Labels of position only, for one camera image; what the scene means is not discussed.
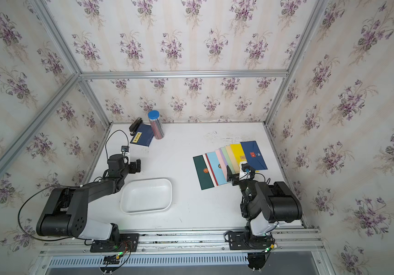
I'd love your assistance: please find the white plastic storage box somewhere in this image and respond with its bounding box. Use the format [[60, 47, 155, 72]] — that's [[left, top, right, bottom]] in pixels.
[[120, 178, 172, 215]]

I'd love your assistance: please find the dark green envelope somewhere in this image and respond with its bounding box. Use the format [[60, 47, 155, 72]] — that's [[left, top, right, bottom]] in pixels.
[[193, 155, 214, 190]]

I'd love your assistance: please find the yellow envelope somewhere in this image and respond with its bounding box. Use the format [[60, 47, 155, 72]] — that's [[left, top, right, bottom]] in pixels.
[[230, 144, 247, 167]]

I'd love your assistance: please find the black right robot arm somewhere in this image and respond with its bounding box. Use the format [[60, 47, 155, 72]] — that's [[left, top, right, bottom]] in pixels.
[[226, 162, 302, 237]]

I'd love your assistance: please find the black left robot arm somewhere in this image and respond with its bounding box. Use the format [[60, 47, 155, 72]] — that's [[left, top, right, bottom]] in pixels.
[[36, 154, 141, 244]]

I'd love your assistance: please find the tan beige envelope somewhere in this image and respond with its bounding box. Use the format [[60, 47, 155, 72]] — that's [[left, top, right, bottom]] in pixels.
[[225, 146, 239, 174]]

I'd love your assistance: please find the light blue envelope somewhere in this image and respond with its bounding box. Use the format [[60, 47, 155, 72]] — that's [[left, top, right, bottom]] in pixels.
[[206, 152, 227, 186]]

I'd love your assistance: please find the light green envelope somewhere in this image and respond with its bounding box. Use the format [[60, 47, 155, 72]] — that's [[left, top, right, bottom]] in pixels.
[[220, 147, 234, 171]]

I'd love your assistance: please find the dark blue book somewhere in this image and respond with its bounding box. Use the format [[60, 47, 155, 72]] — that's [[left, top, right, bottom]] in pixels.
[[130, 124, 154, 147]]

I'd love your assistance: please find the black stapler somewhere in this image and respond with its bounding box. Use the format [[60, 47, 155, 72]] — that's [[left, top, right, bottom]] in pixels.
[[129, 118, 143, 136]]

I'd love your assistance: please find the blue-lidded pencil tube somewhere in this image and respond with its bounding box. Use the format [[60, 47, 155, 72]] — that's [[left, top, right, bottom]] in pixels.
[[148, 110, 164, 140]]

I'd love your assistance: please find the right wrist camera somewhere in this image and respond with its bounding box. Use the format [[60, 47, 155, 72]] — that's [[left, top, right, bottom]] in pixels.
[[239, 162, 252, 181]]

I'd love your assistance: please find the black left camera cable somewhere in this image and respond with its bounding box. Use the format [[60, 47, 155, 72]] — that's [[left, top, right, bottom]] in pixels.
[[105, 129, 129, 162]]

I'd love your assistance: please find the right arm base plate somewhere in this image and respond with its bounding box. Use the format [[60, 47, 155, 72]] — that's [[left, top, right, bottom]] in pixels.
[[223, 230, 276, 252]]

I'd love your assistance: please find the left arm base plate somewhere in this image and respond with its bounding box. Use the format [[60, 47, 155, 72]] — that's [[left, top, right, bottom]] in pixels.
[[90, 233, 140, 253]]

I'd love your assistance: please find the aluminium mounting rail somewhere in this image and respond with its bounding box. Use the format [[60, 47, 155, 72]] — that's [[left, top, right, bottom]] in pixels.
[[38, 227, 325, 256]]

